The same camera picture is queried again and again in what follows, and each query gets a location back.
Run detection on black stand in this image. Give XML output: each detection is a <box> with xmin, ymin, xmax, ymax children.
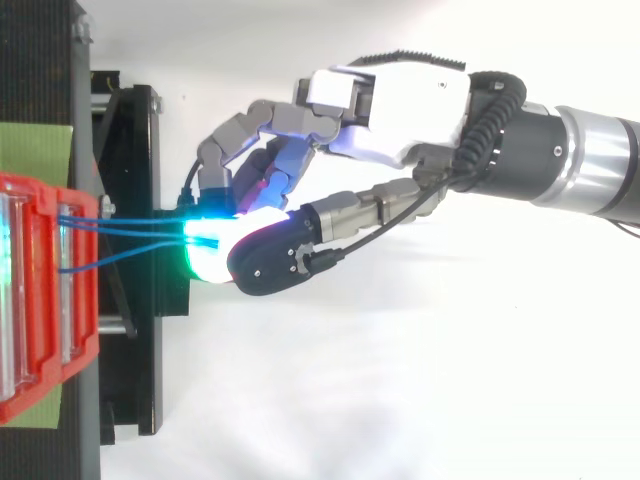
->
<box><xmin>0</xmin><ymin>0</ymin><xmax>192</xmax><ymax>480</ymax></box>

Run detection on thin black cable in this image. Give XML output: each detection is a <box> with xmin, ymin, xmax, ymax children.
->
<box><xmin>297</xmin><ymin>170</ymin><xmax>476</xmax><ymax>277</ymax></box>

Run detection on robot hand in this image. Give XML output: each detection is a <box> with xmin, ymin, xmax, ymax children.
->
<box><xmin>182</xmin><ymin>48</ymin><xmax>473</xmax><ymax>297</ymax></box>

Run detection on blue cable bundle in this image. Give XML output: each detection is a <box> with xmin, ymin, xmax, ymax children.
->
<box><xmin>57</xmin><ymin>213</ymin><xmax>221</xmax><ymax>275</ymax></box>

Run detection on red bin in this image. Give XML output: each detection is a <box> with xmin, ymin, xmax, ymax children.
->
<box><xmin>0</xmin><ymin>171</ymin><xmax>100</xmax><ymax>426</ymax></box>

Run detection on black coiled cable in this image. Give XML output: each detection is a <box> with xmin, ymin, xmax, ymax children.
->
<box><xmin>455</xmin><ymin>72</ymin><xmax>528</xmax><ymax>174</ymax></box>

